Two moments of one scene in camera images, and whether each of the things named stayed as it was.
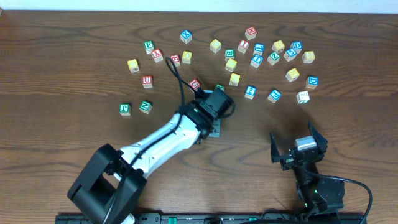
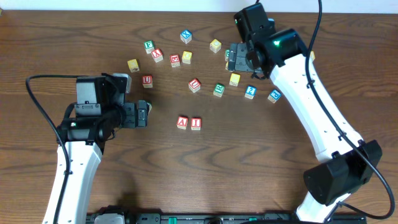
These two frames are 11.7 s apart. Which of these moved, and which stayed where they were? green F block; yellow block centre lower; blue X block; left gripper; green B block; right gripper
Moved: right gripper; left gripper
Stayed: yellow block centre lower; green F block; blue X block; green B block
